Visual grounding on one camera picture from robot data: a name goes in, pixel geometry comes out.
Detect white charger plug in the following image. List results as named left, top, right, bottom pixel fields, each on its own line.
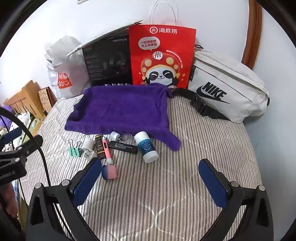
left=83, top=148, right=97, bottom=161

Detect purple fuzzy item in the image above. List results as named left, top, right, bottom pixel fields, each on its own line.
left=0, top=105, right=16, bottom=130

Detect wooden bedside table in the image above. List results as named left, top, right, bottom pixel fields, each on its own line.
left=3, top=80, right=47, bottom=118

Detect white waist bag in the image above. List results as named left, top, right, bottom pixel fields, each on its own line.
left=172, top=44, right=270, bottom=123

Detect black gold tube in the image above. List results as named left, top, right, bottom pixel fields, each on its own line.
left=94, top=135, right=107, bottom=159

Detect brown wooden frame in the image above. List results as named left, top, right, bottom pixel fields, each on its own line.
left=242, top=5, right=263, bottom=70

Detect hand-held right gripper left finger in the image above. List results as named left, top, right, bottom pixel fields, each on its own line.
left=24, top=159, right=102, bottom=241

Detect black cardboard box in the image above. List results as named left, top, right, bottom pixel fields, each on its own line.
left=67, top=20, right=144, bottom=87

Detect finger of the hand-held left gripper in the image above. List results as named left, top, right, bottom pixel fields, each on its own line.
left=14, top=135, right=44, bottom=155
left=0, top=128, right=23, bottom=146

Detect white blue bottle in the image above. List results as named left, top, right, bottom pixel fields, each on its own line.
left=134, top=131, right=159, bottom=163

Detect white floral cloth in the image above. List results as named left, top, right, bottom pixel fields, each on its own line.
left=14, top=112, right=42, bottom=149

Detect pink pen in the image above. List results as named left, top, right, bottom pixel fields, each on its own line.
left=102, top=137, right=114, bottom=164

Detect person's left hand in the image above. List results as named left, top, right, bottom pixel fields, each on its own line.
left=0, top=183, right=19, bottom=219

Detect green binder clip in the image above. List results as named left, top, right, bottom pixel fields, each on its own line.
left=68, top=139, right=84, bottom=157

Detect black flash drive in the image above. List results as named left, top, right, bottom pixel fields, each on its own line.
left=109, top=141, right=138, bottom=154

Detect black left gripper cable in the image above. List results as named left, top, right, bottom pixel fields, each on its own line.
left=0, top=107, right=52, bottom=187

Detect red paper bag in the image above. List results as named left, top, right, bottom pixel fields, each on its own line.
left=128, top=0, right=196, bottom=90

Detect patterned book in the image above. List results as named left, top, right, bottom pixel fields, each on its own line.
left=38, top=87, right=57, bottom=114

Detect white plastic shopping bag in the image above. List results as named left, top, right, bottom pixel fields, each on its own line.
left=45, top=35, right=92, bottom=100

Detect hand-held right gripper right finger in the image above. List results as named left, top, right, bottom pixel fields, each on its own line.
left=198, top=158, right=274, bottom=241

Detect white round plug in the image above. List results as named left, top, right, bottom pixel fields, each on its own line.
left=110, top=131, right=123, bottom=142

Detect purple towel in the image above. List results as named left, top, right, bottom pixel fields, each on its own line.
left=65, top=85, right=181, bottom=151

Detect striped bed sheet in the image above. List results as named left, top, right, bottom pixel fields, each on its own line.
left=18, top=93, right=262, bottom=241

